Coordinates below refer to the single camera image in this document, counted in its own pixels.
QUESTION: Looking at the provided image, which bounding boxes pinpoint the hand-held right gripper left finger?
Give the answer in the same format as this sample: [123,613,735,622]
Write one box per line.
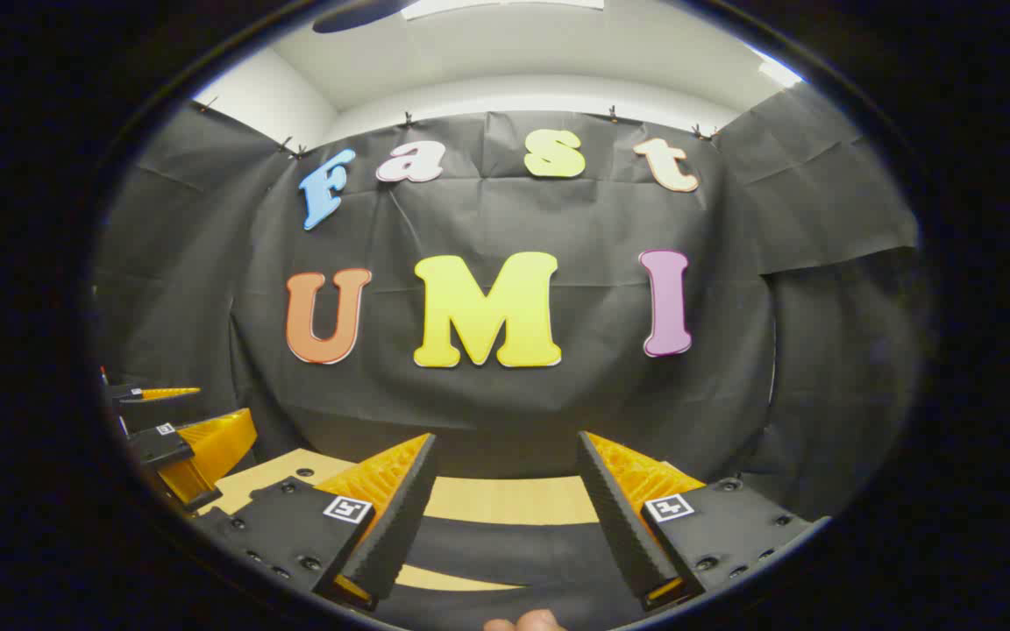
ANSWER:
[192,433,438,612]

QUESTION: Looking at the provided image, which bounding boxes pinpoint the black jeans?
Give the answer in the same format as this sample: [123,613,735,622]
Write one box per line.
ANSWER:
[378,515,651,631]

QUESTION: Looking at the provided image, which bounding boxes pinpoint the black backdrop cloth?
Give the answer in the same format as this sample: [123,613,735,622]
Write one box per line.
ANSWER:
[89,83,922,527]

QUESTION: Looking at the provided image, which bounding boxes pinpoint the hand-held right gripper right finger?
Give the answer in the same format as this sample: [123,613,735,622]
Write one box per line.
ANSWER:
[577,431,829,612]

